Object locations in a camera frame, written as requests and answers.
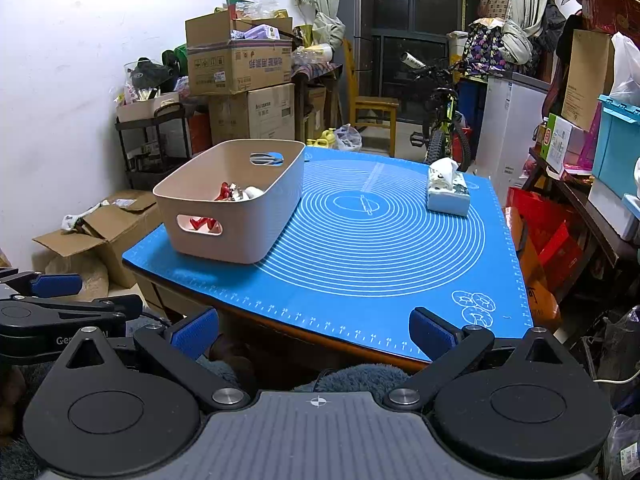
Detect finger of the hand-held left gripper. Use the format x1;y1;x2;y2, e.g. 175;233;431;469
0;293;145;330
0;269;84;299

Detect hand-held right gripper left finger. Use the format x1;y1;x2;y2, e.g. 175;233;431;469
65;306;251;409

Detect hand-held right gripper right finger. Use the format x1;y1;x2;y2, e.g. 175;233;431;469
382;306;576;409

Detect beige plastic basket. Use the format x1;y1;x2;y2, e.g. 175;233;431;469
152;139;307;265

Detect brown burlap sack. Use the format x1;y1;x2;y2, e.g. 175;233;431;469
42;255;111;301

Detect opened cardboard box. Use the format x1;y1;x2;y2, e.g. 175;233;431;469
32;190;163;288

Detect grey fleece garment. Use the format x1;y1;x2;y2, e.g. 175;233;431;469
0;312;416;480

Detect blue silicone mat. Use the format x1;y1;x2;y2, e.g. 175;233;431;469
122;146;535;363

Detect orange paper bag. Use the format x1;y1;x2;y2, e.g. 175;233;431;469
502;207;562;331

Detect white tissue pack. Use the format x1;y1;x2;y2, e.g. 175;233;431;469
426;157;471;217

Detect red shopping bag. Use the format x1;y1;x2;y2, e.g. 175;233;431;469
505;187;586;291

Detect black utility cart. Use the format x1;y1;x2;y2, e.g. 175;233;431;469
115;102;193;191

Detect black plastic bag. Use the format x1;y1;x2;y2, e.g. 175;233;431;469
597;305;640;411

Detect dark wooden side table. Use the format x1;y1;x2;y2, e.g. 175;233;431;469
522;147;640;271

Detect beige storage bin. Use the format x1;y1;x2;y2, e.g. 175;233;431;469
116;91;181;123

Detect black green bicycle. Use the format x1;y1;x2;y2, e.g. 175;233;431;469
399;50;473;171

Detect clear plastic bag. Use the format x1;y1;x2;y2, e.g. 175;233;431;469
334;124;363;152

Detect white storage box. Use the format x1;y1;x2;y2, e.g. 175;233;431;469
587;177;640;241

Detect white chest freezer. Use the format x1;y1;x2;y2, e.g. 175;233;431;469
475;71;551;181

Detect green white carton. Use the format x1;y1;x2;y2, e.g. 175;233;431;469
544;112;573;173

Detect wooden chair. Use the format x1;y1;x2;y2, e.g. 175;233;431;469
342;37;401;157

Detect teal storage bin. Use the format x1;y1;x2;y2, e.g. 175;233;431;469
592;94;640;198

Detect blue-printed cardboard box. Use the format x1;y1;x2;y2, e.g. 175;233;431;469
185;10;295;97

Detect floral cloth bag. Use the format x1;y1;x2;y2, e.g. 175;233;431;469
462;17;508;78

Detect brown paper bag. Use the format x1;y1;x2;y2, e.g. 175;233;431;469
561;29;616;132

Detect white plastic bag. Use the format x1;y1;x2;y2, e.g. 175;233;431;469
609;31;640;107

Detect dark glass door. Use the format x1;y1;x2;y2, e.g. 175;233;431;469
360;0;466;111

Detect red patterned gift box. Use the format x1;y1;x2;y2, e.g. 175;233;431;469
562;0;640;46

